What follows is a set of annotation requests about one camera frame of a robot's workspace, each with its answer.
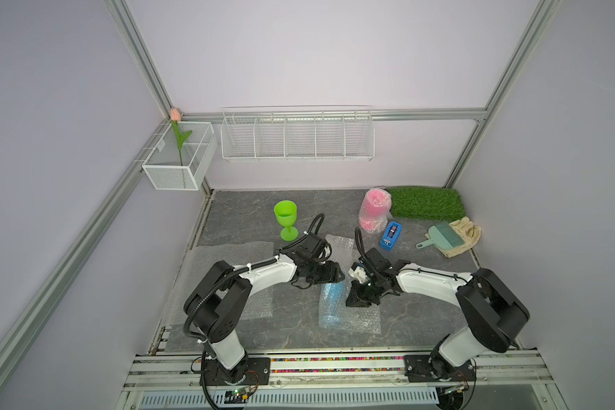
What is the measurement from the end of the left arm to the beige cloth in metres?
0.47

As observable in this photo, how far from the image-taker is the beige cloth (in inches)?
39.8

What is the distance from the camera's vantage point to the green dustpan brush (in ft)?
3.35

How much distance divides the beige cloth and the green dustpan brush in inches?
0.4

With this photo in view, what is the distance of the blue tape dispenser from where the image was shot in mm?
1011

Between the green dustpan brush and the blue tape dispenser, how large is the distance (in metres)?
0.09

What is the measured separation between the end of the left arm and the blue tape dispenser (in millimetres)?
266
